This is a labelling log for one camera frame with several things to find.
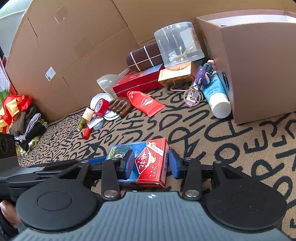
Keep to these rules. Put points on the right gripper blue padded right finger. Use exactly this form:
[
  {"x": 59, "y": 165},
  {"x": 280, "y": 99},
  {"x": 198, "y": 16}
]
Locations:
[{"x": 176, "y": 165}]

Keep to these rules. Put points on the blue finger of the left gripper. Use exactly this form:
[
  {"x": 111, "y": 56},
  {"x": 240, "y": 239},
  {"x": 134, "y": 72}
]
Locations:
[{"x": 97, "y": 160}]

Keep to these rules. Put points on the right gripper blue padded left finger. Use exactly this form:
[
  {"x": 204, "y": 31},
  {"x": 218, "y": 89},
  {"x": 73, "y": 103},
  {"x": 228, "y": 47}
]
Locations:
[{"x": 126, "y": 165}]

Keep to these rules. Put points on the playing cards box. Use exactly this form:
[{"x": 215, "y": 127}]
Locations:
[{"x": 149, "y": 164}]

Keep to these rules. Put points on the person's hand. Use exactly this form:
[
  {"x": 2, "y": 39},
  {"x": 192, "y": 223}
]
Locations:
[{"x": 10, "y": 214}]

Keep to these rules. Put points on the small red tube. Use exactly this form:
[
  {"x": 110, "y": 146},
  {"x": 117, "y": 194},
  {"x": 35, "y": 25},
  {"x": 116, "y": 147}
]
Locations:
[{"x": 87, "y": 133}]

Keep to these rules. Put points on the pile of folded clothes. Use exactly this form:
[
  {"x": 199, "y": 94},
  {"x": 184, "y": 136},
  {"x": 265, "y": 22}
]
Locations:
[{"x": 28, "y": 127}]

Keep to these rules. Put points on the red tape roll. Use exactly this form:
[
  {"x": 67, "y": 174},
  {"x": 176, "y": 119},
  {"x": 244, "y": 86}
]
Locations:
[{"x": 101, "y": 107}]

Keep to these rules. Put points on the brown wooden massager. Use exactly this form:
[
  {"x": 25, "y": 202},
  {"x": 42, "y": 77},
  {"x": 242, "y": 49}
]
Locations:
[{"x": 120, "y": 105}]

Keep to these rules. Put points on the red yellow ribbon cloth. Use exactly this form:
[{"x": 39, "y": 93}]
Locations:
[{"x": 13, "y": 105}]

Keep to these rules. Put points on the red foil pouch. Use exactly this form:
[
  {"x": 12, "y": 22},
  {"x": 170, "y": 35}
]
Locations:
[{"x": 145, "y": 103}]

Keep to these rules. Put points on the translucent plastic funnel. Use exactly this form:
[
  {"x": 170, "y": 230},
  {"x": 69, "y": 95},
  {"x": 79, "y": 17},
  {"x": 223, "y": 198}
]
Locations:
[{"x": 106, "y": 82}]

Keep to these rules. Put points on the blue white lotion tube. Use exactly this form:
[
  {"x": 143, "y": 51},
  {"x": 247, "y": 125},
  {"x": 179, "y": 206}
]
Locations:
[{"x": 216, "y": 96}]

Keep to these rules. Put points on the tan cardboard small box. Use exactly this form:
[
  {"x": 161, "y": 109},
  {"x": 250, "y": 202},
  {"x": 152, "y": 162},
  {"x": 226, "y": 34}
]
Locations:
[{"x": 173, "y": 77}]

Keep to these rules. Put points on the flat red box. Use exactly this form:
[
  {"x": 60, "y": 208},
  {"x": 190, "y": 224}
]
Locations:
[{"x": 139, "y": 81}]

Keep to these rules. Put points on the letter patterned beige mat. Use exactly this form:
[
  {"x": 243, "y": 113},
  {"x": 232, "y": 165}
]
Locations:
[{"x": 263, "y": 149}]

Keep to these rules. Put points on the brown checked case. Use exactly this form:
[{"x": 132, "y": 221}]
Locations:
[{"x": 144, "y": 58}]

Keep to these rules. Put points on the large cardboard backdrop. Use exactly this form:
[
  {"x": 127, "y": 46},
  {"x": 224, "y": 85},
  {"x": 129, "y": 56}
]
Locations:
[{"x": 61, "y": 48}]

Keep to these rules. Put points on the clear plastic swab container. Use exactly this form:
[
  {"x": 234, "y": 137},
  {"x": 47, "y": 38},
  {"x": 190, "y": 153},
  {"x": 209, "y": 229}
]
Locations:
[{"x": 178, "y": 44}]

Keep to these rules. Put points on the brown cardboard storage box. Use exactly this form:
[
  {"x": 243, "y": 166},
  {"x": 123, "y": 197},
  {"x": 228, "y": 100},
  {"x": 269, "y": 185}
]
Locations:
[{"x": 255, "y": 49}]

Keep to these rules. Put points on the purple figurine keychain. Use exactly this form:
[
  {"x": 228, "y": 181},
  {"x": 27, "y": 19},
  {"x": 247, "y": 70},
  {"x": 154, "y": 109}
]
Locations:
[{"x": 193, "y": 96}]

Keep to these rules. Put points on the wall calendar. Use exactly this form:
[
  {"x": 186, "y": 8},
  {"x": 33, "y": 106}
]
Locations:
[{"x": 6, "y": 84}]

